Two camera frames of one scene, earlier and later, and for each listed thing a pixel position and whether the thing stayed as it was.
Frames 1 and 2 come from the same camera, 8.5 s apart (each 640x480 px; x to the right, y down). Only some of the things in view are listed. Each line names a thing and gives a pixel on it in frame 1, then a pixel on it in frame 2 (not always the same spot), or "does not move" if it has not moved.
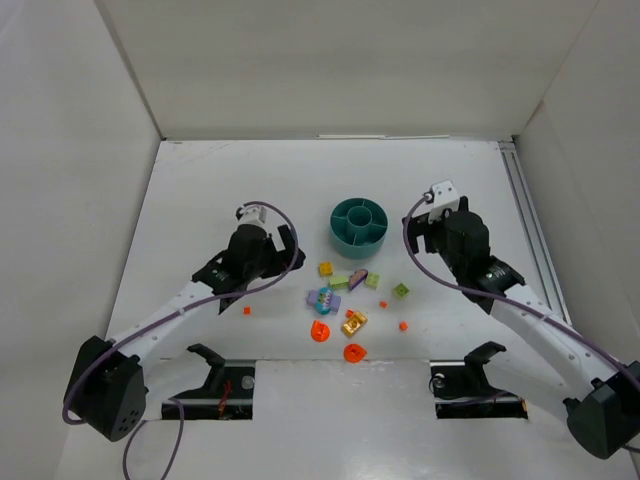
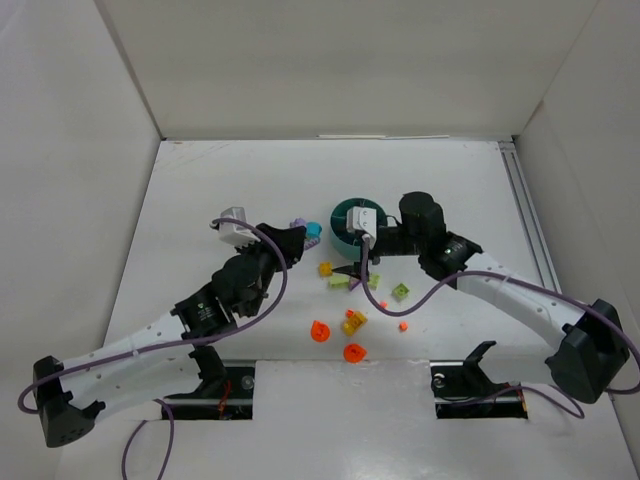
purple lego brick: x=312 y=297 to x=299 y=222
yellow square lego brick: x=326 y=269 does not move
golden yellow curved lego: x=353 y=324 does not move
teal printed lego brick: x=324 y=300 to x=313 y=230
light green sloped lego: x=339 y=282 does not move
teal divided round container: x=358 y=227 does not move
